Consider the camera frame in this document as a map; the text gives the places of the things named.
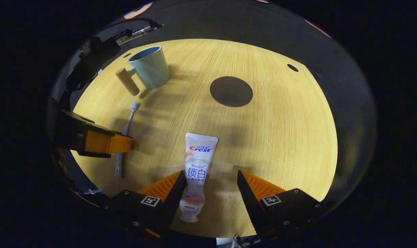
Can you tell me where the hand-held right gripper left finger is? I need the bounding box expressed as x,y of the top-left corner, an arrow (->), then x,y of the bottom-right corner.
104,170 -> 186,238

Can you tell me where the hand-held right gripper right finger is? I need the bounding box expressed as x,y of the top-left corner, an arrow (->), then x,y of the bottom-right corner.
237,169 -> 333,241

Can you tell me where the white toothpaste tube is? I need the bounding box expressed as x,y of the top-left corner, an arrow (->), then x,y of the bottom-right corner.
179,133 -> 218,223

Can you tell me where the white toothbrush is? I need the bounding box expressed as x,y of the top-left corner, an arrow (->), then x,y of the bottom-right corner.
115,101 -> 140,179

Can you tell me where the pale blue cup wooden handle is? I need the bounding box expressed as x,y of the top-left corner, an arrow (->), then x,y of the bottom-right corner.
115,46 -> 170,96

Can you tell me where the dark round coaster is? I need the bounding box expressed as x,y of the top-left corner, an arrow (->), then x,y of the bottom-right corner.
210,76 -> 254,107

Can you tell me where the wooden desktop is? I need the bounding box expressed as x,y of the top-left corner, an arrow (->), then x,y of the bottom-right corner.
70,39 -> 338,238

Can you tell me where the black backdrop cloth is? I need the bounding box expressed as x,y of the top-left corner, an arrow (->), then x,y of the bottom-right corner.
47,0 -> 377,207

